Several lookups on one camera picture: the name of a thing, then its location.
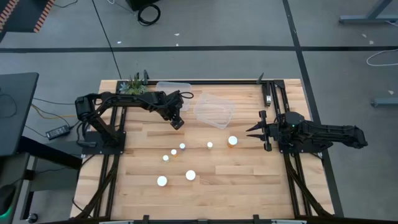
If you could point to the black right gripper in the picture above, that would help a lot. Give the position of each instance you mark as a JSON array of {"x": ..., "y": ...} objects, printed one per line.
[{"x": 272, "y": 130}]

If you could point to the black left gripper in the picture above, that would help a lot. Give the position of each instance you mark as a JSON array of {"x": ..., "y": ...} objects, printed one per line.
[{"x": 168, "y": 104}]

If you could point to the small pink pill bottle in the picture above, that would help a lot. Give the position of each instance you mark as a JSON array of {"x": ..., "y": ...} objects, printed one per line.
[{"x": 182, "y": 146}]

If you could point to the small orange pill bottle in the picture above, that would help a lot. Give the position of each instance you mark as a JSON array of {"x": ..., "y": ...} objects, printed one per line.
[{"x": 173, "y": 152}]

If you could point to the large orange pill bottle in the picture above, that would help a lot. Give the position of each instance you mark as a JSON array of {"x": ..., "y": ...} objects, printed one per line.
[
  {"x": 232, "y": 140},
  {"x": 190, "y": 175}
]

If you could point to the small clear pill bottle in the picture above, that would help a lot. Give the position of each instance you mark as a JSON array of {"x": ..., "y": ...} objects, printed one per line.
[{"x": 165, "y": 158}]

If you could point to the large yellow pill bottle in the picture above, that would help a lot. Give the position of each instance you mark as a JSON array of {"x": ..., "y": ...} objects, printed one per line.
[{"x": 162, "y": 181}]

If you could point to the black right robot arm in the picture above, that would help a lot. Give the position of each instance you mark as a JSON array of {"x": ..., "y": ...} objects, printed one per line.
[{"x": 335, "y": 132}]

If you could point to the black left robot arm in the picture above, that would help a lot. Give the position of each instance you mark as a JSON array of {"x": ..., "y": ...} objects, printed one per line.
[{"x": 124, "y": 100}]

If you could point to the clear plastic bin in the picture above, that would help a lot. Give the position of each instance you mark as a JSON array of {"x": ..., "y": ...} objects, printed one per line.
[
  {"x": 214, "y": 112},
  {"x": 168, "y": 87}
]

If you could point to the green potted plant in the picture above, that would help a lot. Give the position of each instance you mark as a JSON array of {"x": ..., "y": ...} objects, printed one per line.
[{"x": 134, "y": 87}]

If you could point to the black power adapter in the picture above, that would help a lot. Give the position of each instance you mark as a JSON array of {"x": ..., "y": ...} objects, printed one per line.
[{"x": 58, "y": 132}]

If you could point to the black box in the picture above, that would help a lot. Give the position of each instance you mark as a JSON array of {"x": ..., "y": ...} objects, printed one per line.
[{"x": 140, "y": 3}]

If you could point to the grey table foot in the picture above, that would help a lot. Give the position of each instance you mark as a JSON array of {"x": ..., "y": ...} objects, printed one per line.
[{"x": 385, "y": 102}]

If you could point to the grey table base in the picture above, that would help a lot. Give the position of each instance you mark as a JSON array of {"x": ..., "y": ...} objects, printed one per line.
[{"x": 367, "y": 19}]

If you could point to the black desk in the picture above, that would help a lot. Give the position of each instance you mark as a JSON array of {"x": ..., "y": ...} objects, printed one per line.
[{"x": 17, "y": 112}]

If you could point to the black computer mouse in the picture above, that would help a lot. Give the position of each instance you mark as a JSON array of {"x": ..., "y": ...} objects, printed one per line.
[{"x": 6, "y": 199}]

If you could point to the orange black striped mat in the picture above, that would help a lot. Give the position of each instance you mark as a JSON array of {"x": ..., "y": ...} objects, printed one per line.
[{"x": 21, "y": 15}]

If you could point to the silver black frame bracket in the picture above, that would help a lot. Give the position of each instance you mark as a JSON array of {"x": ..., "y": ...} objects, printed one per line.
[{"x": 268, "y": 99}]

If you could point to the black aluminium table frame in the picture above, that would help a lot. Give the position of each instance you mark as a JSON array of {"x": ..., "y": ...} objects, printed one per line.
[{"x": 202, "y": 82}]

